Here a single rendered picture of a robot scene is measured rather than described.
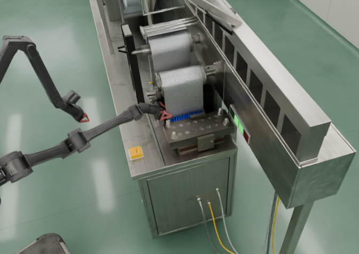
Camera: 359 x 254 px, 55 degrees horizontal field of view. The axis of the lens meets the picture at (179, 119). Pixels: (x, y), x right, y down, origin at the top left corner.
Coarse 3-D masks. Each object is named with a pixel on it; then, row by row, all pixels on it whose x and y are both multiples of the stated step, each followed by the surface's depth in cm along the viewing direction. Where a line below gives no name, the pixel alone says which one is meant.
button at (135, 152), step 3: (135, 147) 210; (138, 147) 210; (129, 150) 208; (132, 150) 208; (135, 150) 208; (138, 150) 208; (141, 150) 208; (132, 153) 206; (135, 153) 206; (138, 153) 206; (141, 153) 206; (132, 156) 205; (135, 156) 206; (138, 156) 206; (141, 156) 207
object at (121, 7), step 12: (108, 0) 257; (120, 0) 260; (132, 0) 262; (156, 0) 268; (168, 0) 271; (108, 12) 263; (120, 12) 266; (132, 12) 269; (168, 12) 278; (120, 24) 273; (132, 24) 276; (144, 24) 279; (120, 36) 280
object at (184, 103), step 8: (168, 96) 199; (176, 96) 201; (184, 96) 202; (192, 96) 204; (200, 96) 206; (168, 104) 203; (176, 104) 205; (184, 104) 207; (192, 104) 209; (200, 104) 211; (168, 112) 208; (176, 112) 209; (184, 112) 211; (192, 112) 213
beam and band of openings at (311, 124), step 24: (216, 24) 186; (240, 48) 157; (264, 48) 149; (240, 72) 170; (264, 72) 139; (288, 72) 136; (264, 96) 145; (288, 96) 126; (288, 120) 135; (312, 120) 117; (288, 144) 136; (312, 144) 123
